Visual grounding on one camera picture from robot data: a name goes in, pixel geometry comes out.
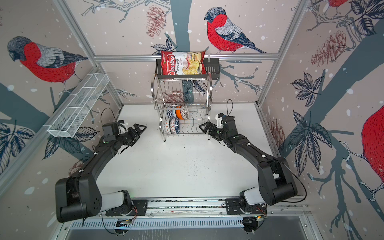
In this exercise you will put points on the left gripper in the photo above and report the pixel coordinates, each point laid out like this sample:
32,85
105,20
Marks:
134,135

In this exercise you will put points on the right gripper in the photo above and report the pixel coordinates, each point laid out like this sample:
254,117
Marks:
213,129

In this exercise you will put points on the orange plastic bowl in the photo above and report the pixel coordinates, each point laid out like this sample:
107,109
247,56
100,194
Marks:
180,113

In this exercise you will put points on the dark blue patterned bowl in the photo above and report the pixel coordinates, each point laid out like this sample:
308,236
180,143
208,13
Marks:
174,126

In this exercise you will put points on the stainless steel dish rack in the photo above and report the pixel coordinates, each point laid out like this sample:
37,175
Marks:
192,94

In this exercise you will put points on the blue floral ceramic bowl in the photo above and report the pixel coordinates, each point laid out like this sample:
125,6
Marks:
174,112

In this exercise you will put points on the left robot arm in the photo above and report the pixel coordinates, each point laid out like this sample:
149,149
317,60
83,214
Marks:
78,196

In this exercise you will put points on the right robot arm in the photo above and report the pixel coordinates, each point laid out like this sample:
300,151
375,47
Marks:
275,179

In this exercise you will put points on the red cassava chips bag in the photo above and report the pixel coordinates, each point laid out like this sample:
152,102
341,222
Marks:
182,63

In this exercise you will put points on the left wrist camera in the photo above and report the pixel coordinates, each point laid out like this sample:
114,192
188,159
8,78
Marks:
112,130

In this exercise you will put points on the black wall basket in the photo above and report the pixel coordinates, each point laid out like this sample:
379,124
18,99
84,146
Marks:
212,66

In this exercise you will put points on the white wire mesh shelf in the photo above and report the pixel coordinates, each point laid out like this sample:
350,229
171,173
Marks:
71,118

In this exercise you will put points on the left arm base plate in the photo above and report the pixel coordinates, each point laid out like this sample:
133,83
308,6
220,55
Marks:
138,209

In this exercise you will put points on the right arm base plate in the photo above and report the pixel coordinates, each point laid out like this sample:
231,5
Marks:
237,206

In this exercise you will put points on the aluminium front rail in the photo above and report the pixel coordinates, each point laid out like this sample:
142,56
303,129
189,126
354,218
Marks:
212,207

